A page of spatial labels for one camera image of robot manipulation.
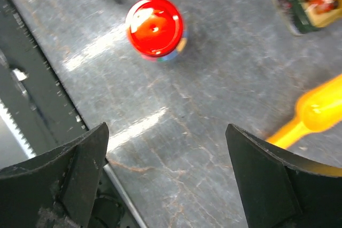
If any red round lid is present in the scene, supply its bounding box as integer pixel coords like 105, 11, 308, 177
125, 0, 187, 57

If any yellow plastic scoop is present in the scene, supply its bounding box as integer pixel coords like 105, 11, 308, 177
267, 75, 341, 149

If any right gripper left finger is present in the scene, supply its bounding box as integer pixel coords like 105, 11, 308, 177
1, 123, 109, 227

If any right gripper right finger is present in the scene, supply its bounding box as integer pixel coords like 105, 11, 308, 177
226, 124, 341, 227

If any clear glass jar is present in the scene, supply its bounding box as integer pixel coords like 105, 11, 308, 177
141, 29, 189, 62

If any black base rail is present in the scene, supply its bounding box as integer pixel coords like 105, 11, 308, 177
1, 0, 88, 155

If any grey cable duct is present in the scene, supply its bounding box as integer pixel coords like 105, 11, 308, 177
1, 101, 36, 159

